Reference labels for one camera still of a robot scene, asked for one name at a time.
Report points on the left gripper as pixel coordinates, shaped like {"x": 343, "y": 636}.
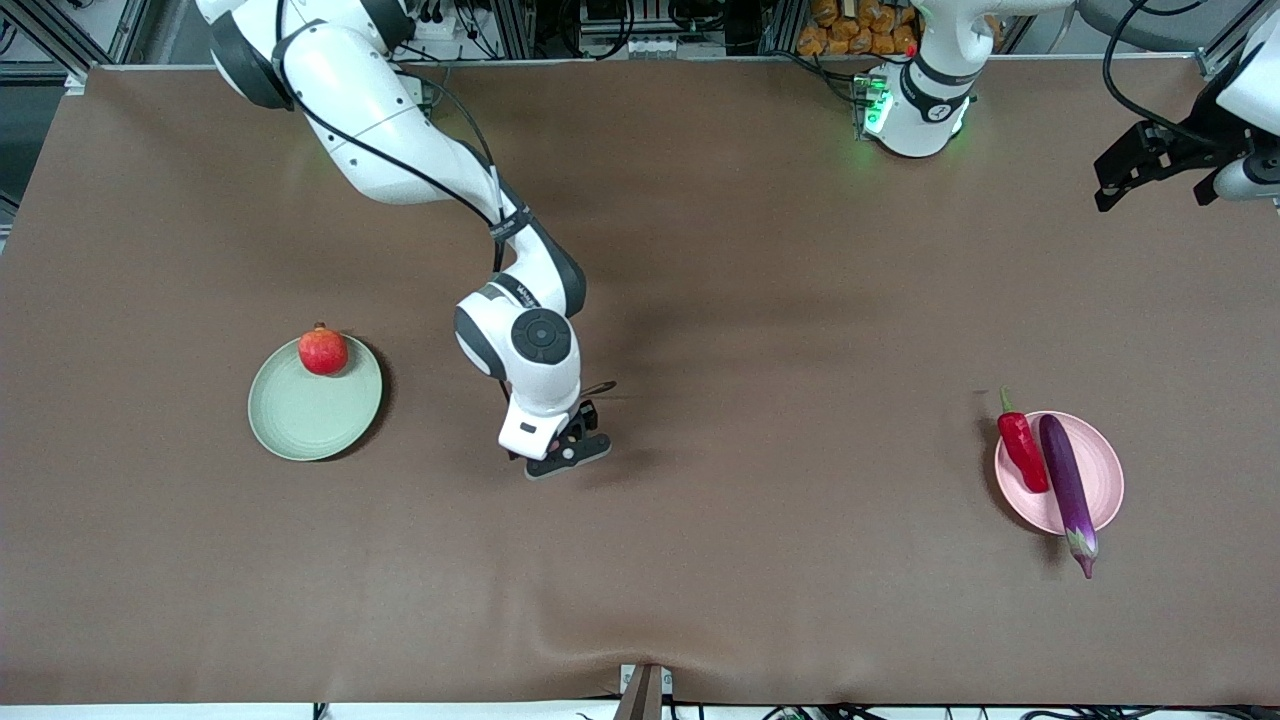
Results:
{"x": 1192, "y": 147}

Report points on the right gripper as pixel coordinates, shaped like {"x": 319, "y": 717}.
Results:
{"x": 587, "y": 414}

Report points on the red pomegranate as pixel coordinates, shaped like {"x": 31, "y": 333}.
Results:
{"x": 323, "y": 352}

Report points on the red chili pepper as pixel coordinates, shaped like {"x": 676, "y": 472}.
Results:
{"x": 1025, "y": 455}

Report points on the purple eggplant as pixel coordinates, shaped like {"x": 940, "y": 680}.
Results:
{"x": 1065, "y": 480}

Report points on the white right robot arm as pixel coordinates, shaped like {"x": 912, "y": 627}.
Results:
{"x": 360, "y": 100}

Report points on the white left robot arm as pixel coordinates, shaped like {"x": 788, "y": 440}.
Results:
{"x": 925, "y": 100}

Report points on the dark grey chair seat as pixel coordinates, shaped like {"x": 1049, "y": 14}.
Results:
{"x": 1170, "y": 30}

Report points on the brown table cloth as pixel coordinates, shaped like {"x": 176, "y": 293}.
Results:
{"x": 700, "y": 580}

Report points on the green round plate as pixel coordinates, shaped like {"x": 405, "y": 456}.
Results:
{"x": 310, "y": 415}

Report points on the pink round plate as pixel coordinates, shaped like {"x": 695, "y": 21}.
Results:
{"x": 1100, "y": 470}

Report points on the orange snack bag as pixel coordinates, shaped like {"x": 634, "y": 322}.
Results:
{"x": 860, "y": 25}

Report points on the white power strip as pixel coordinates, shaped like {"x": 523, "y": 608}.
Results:
{"x": 445, "y": 25}

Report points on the metal table edge bracket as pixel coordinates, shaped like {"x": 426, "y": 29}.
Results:
{"x": 645, "y": 690}

